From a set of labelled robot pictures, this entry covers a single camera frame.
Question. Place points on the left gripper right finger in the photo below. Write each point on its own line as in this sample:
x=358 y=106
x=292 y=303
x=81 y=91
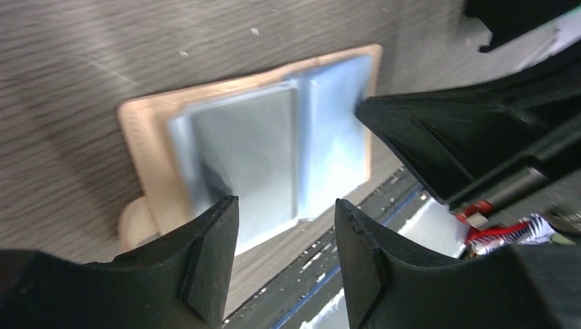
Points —
x=390 y=281

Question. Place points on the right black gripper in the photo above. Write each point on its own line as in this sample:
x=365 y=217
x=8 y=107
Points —
x=512 y=144

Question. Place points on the black VIP credit card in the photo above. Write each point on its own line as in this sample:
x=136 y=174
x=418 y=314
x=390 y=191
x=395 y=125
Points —
x=242 y=145

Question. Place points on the beige leather card holder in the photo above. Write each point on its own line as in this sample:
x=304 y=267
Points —
x=165 y=205

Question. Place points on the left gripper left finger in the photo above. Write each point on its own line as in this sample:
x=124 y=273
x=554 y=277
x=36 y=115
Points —
x=179 y=280

